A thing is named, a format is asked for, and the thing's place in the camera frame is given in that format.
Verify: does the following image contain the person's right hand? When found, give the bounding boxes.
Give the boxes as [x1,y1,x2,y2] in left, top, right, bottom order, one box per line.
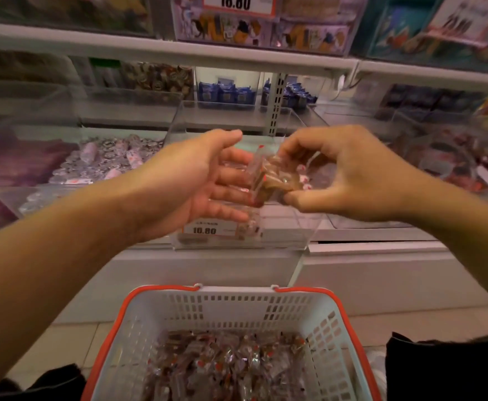
[277,124,426,224]

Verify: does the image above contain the person's left hand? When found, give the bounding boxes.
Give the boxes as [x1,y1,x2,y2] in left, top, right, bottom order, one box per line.
[133,129,261,243]

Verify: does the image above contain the brown snack packet clear wrap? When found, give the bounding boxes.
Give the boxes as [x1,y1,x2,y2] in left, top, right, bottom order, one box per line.
[235,206,266,242]
[247,145,314,207]

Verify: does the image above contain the person's left forearm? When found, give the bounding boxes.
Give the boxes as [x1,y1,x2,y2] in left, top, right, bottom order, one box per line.
[0,163,153,401]

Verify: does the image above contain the person's right forearm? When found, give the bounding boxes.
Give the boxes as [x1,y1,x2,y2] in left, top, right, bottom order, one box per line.
[409,179,488,314]

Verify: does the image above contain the white price label red border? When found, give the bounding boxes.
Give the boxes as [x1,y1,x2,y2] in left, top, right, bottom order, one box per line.
[182,218,233,239]

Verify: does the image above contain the clear acrylic display bin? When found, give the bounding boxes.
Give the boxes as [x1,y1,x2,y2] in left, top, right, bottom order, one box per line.
[164,100,329,251]

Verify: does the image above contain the row of blue packets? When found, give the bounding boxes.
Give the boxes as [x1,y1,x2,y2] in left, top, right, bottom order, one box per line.
[197,78,319,110]

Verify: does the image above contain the white perforated shelf upright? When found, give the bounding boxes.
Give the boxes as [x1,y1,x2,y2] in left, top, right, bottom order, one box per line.
[264,73,289,137]

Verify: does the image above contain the pile of round brown candies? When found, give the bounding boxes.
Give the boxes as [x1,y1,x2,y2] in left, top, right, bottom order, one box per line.
[121,62,195,101]

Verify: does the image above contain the white shopping basket red rim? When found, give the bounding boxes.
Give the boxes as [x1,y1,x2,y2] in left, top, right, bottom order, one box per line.
[81,284,383,401]

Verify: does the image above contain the white shelf base cabinet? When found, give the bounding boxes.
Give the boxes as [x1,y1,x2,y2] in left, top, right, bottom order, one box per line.
[54,227,488,326]

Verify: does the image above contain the pile of silver pink candies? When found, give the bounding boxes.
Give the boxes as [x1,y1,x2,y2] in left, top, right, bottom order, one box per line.
[18,135,165,215]

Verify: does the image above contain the cartoon printed display box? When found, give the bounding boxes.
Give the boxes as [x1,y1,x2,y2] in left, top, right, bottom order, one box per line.
[171,0,367,57]

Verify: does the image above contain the white shelf board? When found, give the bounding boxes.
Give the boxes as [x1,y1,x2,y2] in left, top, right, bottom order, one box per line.
[0,21,488,96]

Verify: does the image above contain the large white price sign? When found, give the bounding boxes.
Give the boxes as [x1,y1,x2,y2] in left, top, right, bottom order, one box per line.
[202,0,279,18]

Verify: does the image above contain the pile of wrapped brown snacks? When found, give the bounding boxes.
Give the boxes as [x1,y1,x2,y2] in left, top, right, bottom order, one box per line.
[143,330,311,401]

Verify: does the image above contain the clear bin with red packets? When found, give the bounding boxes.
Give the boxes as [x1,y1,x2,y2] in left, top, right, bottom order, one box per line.
[388,98,488,194]

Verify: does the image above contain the clear bin with purple goods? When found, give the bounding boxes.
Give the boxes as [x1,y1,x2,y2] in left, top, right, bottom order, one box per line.
[0,119,82,189]

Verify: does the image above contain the teal printed display box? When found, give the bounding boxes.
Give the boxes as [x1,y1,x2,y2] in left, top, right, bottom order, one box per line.
[352,0,488,75]

